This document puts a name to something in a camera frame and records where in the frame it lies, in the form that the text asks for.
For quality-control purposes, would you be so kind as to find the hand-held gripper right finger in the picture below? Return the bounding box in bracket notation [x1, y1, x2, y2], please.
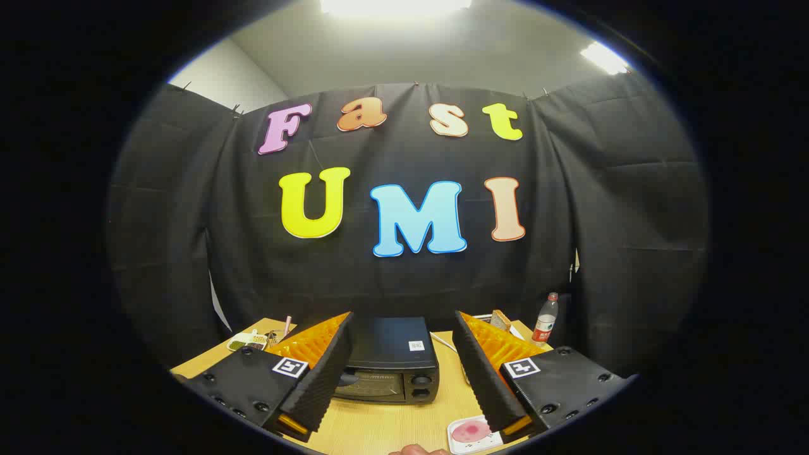
[452, 310, 636, 440]

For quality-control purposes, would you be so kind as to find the black toaster oven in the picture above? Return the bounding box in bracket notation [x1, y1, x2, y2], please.
[332, 316, 440, 405]

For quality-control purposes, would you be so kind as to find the white divided grain dish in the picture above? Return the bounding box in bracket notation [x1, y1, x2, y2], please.
[226, 330, 269, 352]

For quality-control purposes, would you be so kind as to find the pink ham slice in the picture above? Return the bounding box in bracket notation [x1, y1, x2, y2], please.
[452, 420, 492, 443]

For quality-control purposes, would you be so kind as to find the white pop-up toaster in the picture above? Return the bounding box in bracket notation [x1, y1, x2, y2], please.
[471, 313, 528, 342]

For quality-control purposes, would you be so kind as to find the ceiling light panel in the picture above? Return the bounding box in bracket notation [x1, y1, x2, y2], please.
[319, 0, 473, 16]
[580, 41, 631, 75]

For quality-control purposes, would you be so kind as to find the white cable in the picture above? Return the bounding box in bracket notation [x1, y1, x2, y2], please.
[431, 332, 471, 383]

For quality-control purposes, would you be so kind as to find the clear water bottle red label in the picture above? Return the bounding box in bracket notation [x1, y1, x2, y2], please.
[532, 292, 559, 347]

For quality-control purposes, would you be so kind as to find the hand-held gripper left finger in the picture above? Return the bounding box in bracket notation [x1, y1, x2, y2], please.
[180, 311, 356, 443]

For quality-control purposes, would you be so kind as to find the white square plate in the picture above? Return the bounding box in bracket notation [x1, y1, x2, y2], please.
[447, 415, 506, 455]

